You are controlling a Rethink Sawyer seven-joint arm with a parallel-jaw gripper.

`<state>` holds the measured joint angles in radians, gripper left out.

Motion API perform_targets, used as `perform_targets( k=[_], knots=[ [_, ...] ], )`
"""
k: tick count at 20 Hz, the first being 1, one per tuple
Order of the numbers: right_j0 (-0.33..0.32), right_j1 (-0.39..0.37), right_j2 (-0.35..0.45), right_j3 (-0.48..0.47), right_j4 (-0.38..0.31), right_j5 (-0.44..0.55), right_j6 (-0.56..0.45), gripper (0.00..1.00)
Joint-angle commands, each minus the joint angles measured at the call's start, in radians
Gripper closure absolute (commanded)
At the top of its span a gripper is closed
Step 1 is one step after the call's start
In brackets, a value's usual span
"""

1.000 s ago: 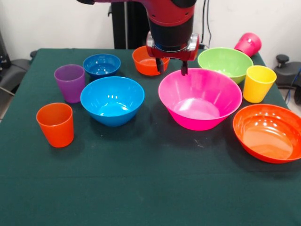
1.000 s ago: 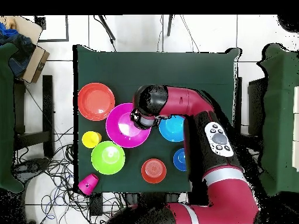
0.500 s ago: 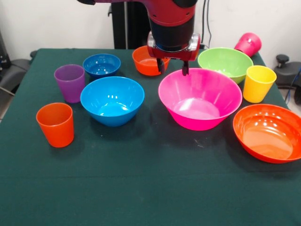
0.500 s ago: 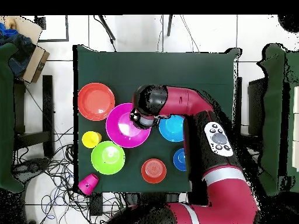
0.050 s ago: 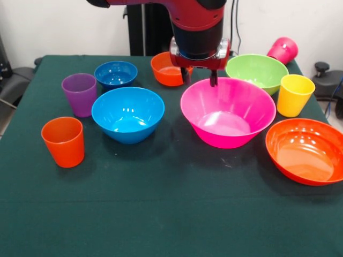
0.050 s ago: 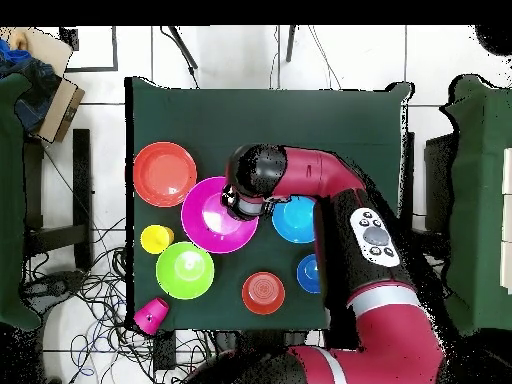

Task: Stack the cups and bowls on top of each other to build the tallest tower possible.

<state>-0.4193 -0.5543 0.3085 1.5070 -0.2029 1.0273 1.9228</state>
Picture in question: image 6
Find green bowl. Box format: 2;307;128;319
155;240;216;301

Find light blue bowl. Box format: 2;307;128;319
271;195;317;244

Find large pink bowl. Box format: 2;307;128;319
180;176;260;255

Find small orange bowl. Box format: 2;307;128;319
241;271;287;316

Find small dark blue bowl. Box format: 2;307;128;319
296;253;322;295

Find dark green table cloth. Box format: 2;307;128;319
124;75;416;333

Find large shallow orange bowl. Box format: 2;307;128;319
132;141;198;208

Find yellow cup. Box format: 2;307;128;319
139;224;176;256

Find pink cup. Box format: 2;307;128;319
132;296;171;336

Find black box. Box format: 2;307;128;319
423;132;457;234

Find green cloth covered table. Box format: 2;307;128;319
434;73;512;338
0;72;42;332

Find white boxes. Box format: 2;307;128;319
500;146;512;296

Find beige board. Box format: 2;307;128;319
9;26;74;78

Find tangle of black cables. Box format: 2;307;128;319
23;215;219;384

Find black stool frame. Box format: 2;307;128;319
22;128;94;274

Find black camera tripod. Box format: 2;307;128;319
159;25;298;90

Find black pedestal leg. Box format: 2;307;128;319
18;270;86;307

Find black floor frame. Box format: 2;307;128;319
58;25;120;74

